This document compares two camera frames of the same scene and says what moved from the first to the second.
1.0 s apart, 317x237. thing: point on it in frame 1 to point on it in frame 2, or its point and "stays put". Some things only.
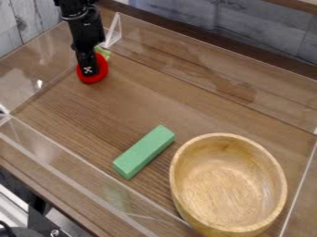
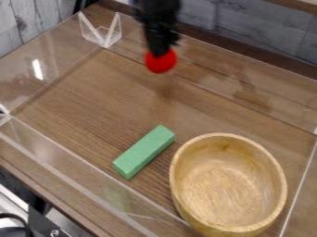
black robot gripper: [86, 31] to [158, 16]
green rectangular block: [136, 156] stays put
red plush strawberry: [102, 55] to [162, 64]
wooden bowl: [227, 184] stays put
